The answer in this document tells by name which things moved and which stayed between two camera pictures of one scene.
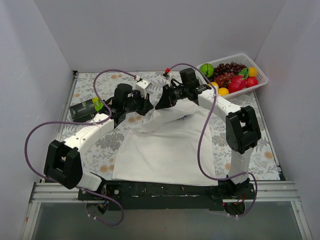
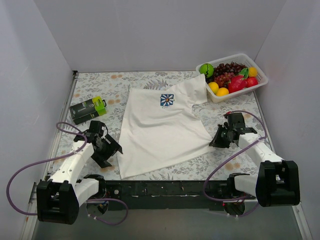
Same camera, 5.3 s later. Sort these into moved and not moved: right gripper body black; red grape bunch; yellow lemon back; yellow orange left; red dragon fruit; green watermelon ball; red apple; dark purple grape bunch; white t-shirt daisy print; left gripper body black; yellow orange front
Moved: white t-shirt daisy print; right gripper body black; left gripper body black
Not moved: green watermelon ball; yellow lemon back; yellow orange left; dark purple grape bunch; red dragon fruit; red apple; yellow orange front; red grape bunch
